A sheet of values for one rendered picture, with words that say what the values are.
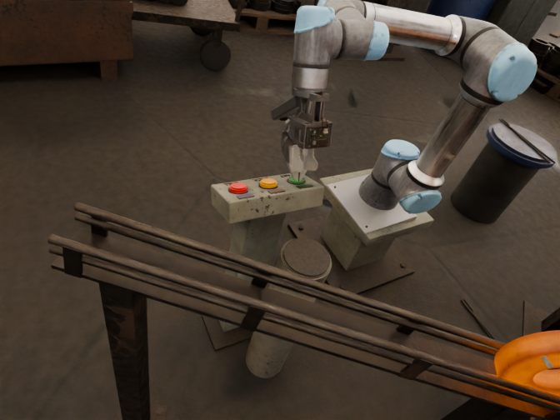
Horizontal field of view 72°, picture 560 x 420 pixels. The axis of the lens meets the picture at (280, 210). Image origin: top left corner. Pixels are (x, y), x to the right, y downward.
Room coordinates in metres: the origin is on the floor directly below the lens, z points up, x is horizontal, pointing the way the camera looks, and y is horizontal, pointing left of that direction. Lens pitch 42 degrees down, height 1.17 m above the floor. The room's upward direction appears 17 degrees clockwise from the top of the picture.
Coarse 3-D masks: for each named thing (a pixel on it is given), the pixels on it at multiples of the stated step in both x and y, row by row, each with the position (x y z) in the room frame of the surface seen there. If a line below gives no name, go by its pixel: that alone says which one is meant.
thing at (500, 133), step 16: (496, 128) 1.78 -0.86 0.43; (496, 144) 1.67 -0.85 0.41; (512, 144) 1.67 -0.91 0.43; (544, 144) 1.77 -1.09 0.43; (480, 160) 1.73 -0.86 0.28; (496, 160) 1.67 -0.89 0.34; (512, 160) 1.62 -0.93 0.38; (528, 160) 1.59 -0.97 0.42; (544, 160) 1.61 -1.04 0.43; (464, 176) 1.78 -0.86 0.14; (480, 176) 1.68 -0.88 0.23; (496, 176) 1.64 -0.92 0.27; (512, 176) 1.62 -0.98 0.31; (528, 176) 1.64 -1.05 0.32; (464, 192) 1.69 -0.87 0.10; (480, 192) 1.65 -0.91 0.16; (496, 192) 1.62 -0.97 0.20; (512, 192) 1.63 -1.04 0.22; (464, 208) 1.65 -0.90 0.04; (480, 208) 1.63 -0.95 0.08; (496, 208) 1.63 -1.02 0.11
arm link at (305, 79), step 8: (296, 72) 0.76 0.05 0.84; (304, 72) 0.75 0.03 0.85; (312, 72) 0.75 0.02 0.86; (320, 72) 0.76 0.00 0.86; (296, 80) 0.76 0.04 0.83; (304, 80) 0.75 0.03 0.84; (312, 80) 0.75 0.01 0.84; (320, 80) 0.76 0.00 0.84; (296, 88) 0.76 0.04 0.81; (304, 88) 0.75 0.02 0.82; (312, 88) 0.75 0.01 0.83; (320, 88) 0.76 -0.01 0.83
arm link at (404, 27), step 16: (320, 0) 0.98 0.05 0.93; (336, 0) 0.95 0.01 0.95; (352, 0) 0.97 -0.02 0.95; (368, 16) 0.96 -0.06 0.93; (384, 16) 0.98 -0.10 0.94; (400, 16) 1.01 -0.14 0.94; (416, 16) 1.03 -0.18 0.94; (432, 16) 1.07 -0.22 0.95; (448, 16) 1.12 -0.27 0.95; (400, 32) 1.00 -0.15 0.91; (416, 32) 1.02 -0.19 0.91; (432, 32) 1.04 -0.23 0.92; (448, 32) 1.06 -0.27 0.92; (464, 32) 1.07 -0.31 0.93; (432, 48) 1.06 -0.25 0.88; (448, 48) 1.07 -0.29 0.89
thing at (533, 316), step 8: (528, 304) 1.16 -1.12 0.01; (528, 312) 1.11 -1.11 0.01; (536, 312) 1.12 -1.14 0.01; (544, 312) 1.14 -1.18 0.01; (552, 312) 1.08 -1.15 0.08; (528, 320) 1.07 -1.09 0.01; (536, 320) 1.08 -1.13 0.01; (544, 320) 1.08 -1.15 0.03; (552, 320) 1.04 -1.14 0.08; (528, 328) 1.03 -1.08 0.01; (536, 328) 1.04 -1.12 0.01; (544, 328) 1.03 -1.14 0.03; (552, 328) 1.02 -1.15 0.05
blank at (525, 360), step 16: (528, 336) 0.36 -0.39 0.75; (544, 336) 0.35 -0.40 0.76; (512, 352) 0.34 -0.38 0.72; (528, 352) 0.33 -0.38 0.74; (544, 352) 0.33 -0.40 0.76; (496, 368) 0.34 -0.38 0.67; (512, 368) 0.33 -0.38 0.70; (528, 368) 0.33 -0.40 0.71; (544, 368) 0.33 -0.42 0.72; (528, 384) 0.33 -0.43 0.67; (544, 384) 0.34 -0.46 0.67
